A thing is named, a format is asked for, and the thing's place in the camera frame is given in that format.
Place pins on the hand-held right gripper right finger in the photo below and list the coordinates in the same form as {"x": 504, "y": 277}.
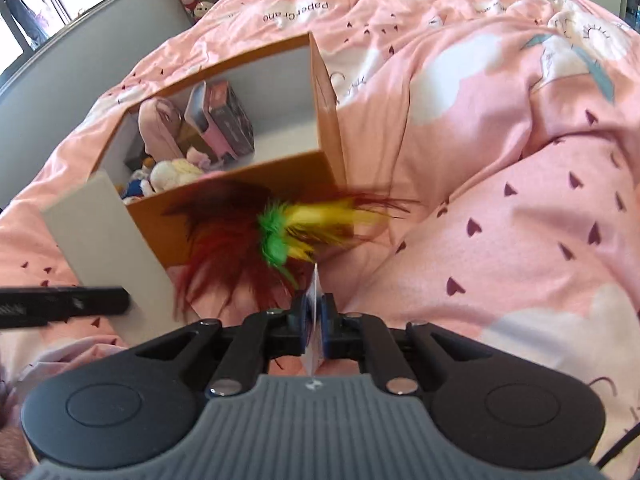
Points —
{"x": 331, "y": 322}

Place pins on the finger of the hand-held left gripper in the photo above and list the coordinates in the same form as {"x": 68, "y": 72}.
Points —
{"x": 75, "y": 302}

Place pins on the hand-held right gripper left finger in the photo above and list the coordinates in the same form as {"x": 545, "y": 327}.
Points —
{"x": 300, "y": 322}

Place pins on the red green feather toy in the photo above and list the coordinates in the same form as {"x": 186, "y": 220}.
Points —
{"x": 275, "y": 240}

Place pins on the blue white duck plush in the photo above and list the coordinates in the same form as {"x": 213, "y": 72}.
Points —
{"x": 135, "y": 189}

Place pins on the orange cardboard box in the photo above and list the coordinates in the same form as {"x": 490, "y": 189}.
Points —
{"x": 235, "y": 195}

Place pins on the white crocheted bunny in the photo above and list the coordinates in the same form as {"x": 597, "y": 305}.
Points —
{"x": 175, "y": 172}

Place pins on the pink fabric pouch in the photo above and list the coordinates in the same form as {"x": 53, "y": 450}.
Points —
{"x": 160, "y": 130}

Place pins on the dark photo booklet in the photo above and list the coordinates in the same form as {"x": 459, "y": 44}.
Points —
{"x": 232, "y": 120}

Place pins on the pink hard case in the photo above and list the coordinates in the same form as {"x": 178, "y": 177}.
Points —
{"x": 200, "y": 115}

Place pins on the person's left forearm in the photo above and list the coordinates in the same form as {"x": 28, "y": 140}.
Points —
{"x": 11, "y": 452}

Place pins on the pink printed blanket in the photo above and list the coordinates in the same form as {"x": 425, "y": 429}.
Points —
{"x": 500, "y": 185}

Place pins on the window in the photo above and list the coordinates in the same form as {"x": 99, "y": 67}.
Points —
{"x": 45, "y": 5}

